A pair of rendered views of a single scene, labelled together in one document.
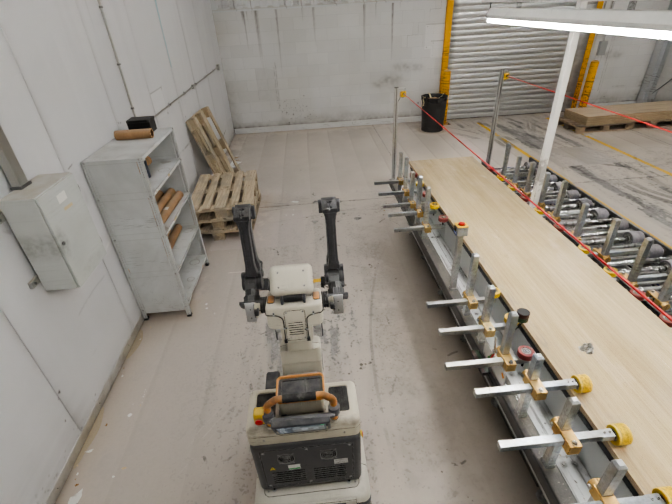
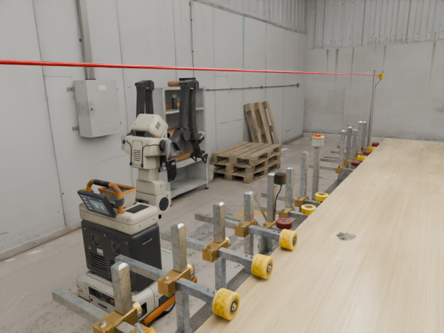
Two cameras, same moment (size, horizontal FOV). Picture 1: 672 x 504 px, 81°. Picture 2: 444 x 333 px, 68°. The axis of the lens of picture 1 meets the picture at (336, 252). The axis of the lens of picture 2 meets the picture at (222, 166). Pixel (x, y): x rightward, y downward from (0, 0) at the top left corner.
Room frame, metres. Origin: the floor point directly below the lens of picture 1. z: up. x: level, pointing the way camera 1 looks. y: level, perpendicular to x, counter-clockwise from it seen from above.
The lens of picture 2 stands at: (-0.05, -1.63, 1.60)
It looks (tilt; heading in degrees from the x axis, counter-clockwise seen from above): 14 degrees down; 36
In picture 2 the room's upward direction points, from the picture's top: 1 degrees counter-clockwise
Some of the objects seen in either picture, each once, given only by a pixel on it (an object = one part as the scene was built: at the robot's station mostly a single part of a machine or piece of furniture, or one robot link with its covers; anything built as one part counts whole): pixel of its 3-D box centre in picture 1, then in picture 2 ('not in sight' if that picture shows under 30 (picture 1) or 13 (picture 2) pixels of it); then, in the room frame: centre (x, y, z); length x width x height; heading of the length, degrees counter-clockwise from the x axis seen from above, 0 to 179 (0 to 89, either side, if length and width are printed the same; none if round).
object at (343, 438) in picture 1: (306, 425); (123, 232); (1.27, 0.21, 0.59); 0.55 x 0.34 x 0.83; 93
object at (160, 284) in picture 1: (158, 224); (176, 143); (3.33, 1.65, 0.78); 0.90 x 0.45 x 1.55; 3
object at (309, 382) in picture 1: (301, 394); (117, 195); (1.25, 0.21, 0.87); 0.23 x 0.15 x 0.11; 93
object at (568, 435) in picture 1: (565, 434); (217, 248); (0.92, -0.88, 0.95); 0.14 x 0.06 x 0.05; 3
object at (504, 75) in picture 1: (496, 124); not in sight; (4.31, -1.82, 1.25); 0.15 x 0.08 x 1.10; 3
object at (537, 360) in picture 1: (527, 391); (248, 238); (1.19, -0.86, 0.87); 0.04 x 0.04 x 0.48; 3
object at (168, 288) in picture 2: (606, 500); (176, 278); (0.67, -0.89, 0.95); 0.14 x 0.06 x 0.05; 3
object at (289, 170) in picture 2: (485, 319); (288, 205); (1.69, -0.84, 0.87); 0.04 x 0.04 x 0.48; 3
